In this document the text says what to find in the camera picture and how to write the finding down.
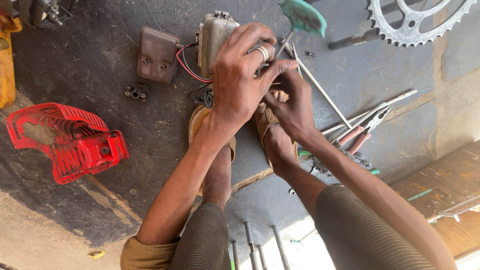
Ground person's right hand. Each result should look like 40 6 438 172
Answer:
262 69 317 142

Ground person's left hand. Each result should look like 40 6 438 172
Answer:
204 23 299 131

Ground teal handled screwdriver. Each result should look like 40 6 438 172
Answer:
274 0 328 61

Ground grey metal small engine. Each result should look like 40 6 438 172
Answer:
196 10 271 80

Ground thin silver metal rod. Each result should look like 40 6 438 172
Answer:
291 42 303 77

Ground long silver metal rod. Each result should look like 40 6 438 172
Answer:
280 39 353 130

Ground brown right sandal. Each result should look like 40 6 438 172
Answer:
252 101 299 170

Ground brown sandal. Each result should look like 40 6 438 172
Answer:
252 101 299 170
187 104 237 196

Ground person's right foot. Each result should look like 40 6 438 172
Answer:
255 90 327 218

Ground person's foot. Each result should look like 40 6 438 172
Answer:
255 90 327 218
202 144 233 211

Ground black spark plug cap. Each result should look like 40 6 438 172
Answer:
187 82 214 109

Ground grey frayed rag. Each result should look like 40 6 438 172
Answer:
309 140 373 178

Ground silver rod with stepped tip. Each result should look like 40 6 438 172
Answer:
321 89 418 136

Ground brown left sandal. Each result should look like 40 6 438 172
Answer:
187 104 237 196

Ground person's left foot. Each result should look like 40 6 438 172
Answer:
202 144 233 211

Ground black carburetor spacer block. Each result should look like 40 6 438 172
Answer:
124 83 150 103

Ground dark ribbed trousers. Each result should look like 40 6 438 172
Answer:
169 185 437 270

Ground dark steel rod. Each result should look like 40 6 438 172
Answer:
272 225 291 270
231 241 241 270
257 245 268 270
244 222 259 270

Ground wooden tool box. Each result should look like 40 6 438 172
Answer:
389 140 480 261

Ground tan shirt sleeve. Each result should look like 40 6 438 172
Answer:
120 235 181 270

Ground red plastic engine cover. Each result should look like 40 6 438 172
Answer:
5 102 130 185

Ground dark metal engine part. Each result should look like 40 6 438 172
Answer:
0 0 77 30

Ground yellow plastic container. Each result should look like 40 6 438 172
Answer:
0 15 23 109

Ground pliers with pink handles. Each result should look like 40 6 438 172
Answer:
337 106 392 155

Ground red wire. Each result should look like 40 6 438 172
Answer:
175 44 214 83

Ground silver toothed chainring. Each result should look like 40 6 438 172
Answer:
365 0 478 48

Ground thin green handled tool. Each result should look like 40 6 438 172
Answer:
290 228 318 245

